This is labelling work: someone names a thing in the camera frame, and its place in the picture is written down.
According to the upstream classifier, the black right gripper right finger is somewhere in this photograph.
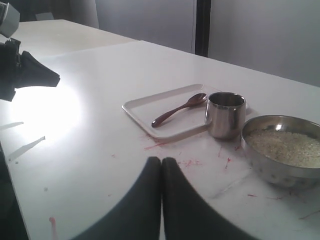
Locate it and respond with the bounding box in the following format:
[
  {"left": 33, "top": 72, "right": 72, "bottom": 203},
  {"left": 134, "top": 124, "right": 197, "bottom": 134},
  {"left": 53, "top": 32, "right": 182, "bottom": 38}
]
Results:
[{"left": 161, "top": 157, "right": 255, "bottom": 240}]

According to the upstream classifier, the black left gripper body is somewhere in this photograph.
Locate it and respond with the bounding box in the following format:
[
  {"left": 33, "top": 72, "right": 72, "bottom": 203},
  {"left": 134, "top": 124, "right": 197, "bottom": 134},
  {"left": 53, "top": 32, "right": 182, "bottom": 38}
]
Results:
[{"left": 0, "top": 38, "right": 21, "bottom": 102}]

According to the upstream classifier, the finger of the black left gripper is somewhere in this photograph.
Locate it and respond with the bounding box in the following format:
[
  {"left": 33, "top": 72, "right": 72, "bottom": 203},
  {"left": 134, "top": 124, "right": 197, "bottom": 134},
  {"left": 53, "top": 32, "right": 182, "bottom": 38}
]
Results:
[{"left": 14, "top": 51, "right": 60, "bottom": 89}]

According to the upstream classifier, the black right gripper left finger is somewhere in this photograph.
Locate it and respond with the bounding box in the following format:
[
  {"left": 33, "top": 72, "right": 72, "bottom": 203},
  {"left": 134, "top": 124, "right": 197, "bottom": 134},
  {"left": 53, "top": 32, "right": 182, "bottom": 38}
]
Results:
[{"left": 74, "top": 156, "right": 162, "bottom": 240}]

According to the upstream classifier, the brown wooden spoon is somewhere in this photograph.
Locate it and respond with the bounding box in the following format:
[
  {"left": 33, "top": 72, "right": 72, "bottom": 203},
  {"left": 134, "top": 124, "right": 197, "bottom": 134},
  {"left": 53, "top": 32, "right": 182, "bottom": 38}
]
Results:
[{"left": 151, "top": 93, "right": 208, "bottom": 128}]

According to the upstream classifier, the stainless steel cup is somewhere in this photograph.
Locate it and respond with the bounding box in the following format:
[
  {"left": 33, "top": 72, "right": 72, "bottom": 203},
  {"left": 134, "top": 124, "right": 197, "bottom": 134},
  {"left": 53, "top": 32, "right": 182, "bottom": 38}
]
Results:
[{"left": 205, "top": 92, "right": 246, "bottom": 141}]

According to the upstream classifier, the stainless steel rice bowl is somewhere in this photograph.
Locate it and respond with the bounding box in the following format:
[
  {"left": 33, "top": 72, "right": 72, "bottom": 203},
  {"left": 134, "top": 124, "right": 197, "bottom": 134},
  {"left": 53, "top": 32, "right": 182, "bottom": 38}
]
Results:
[{"left": 240, "top": 115, "right": 320, "bottom": 189}]

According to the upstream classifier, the white uncooked rice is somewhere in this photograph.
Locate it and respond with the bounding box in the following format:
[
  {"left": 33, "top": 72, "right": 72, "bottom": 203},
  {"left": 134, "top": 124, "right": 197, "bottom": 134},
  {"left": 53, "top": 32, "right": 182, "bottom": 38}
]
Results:
[{"left": 245, "top": 129, "right": 320, "bottom": 169}]

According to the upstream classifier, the beige adjacent table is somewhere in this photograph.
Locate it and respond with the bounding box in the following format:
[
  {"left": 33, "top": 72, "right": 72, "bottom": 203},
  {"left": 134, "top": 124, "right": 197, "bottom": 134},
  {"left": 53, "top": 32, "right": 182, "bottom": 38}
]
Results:
[{"left": 12, "top": 19, "right": 135, "bottom": 59}]

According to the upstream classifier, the white rectangular plastic tray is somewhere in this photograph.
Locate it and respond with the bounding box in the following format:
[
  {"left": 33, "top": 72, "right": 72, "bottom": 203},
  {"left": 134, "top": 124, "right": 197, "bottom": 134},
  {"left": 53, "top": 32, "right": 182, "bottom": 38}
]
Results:
[{"left": 121, "top": 83, "right": 251, "bottom": 140}]

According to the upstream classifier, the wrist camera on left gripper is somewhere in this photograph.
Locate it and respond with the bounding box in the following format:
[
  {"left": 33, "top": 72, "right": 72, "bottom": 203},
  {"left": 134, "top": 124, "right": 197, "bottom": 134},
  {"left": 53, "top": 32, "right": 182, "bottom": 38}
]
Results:
[{"left": 0, "top": 2, "right": 20, "bottom": 38}]

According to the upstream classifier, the black vertical post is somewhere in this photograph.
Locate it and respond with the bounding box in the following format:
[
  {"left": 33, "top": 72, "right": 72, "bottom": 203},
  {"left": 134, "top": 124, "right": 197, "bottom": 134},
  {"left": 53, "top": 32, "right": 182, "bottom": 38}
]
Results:
[{"left": 194, "top": 0, "right": 212, "bottom": 57}]

